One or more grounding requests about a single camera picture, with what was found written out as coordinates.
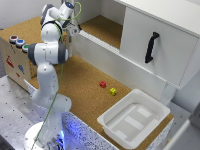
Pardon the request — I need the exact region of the pink block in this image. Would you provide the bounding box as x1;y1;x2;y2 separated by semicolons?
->
99;80;107;89

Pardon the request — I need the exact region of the red button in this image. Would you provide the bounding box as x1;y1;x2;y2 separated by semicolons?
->
9;34;19;44

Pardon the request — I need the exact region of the white cabinet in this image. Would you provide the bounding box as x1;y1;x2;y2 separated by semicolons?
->
71;0;200;107

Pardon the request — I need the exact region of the yellow block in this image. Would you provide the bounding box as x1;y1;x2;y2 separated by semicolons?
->
109;87;118;97

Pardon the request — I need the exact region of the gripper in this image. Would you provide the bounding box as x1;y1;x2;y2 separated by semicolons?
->
68;22;83;38

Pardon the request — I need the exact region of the green button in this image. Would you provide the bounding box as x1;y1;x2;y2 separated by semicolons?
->
21;43;31;54

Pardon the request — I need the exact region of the white sliding door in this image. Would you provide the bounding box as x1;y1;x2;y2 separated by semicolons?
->
119;6;200;87

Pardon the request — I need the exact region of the black door handle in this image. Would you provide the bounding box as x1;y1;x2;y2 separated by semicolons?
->
144;31;160;64

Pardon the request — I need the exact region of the white plastic box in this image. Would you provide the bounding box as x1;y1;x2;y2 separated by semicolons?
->
96;88;171;150

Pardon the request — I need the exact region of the green cable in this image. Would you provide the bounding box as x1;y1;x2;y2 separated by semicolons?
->
30;1;83;150

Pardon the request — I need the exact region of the blue button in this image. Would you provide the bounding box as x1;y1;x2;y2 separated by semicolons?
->
15;38;26;48

